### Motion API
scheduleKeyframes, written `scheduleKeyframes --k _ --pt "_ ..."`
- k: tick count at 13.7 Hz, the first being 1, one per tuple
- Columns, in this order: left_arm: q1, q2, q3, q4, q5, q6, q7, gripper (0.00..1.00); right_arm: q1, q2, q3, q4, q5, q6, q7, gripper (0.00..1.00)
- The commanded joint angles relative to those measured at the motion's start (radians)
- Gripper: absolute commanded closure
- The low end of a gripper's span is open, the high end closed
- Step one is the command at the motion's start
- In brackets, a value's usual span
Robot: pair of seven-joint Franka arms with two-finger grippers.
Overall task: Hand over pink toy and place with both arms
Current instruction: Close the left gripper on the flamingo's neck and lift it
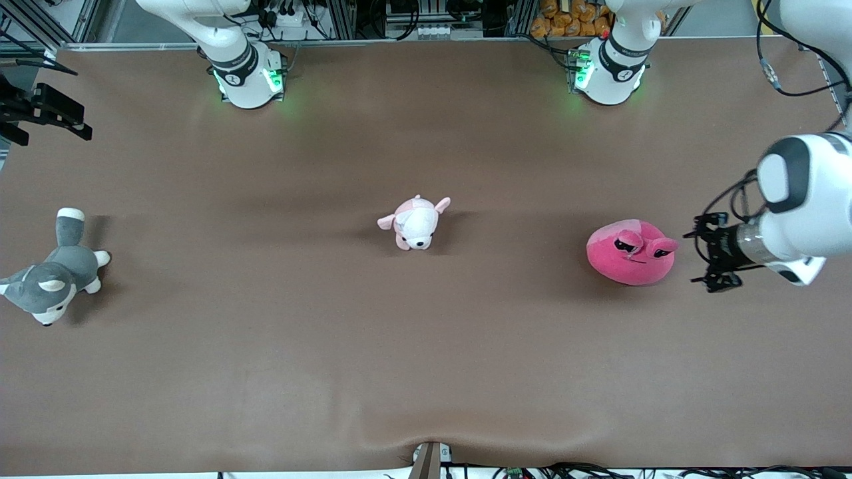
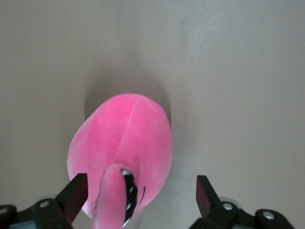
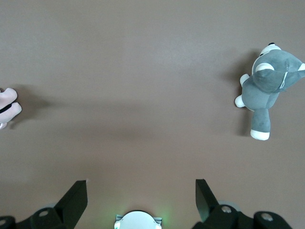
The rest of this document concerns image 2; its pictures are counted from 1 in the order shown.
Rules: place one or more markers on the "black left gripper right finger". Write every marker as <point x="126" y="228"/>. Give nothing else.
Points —
<point x="207" y="198"/>

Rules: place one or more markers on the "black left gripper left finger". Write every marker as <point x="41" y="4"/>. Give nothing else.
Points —
<point x="69" y="198"/>

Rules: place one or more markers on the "round pink plush toy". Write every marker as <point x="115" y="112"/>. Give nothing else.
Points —
<point x="119" y="133"/>

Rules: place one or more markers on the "brown table mat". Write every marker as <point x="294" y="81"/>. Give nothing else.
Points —
<point x="238" y="71"/>

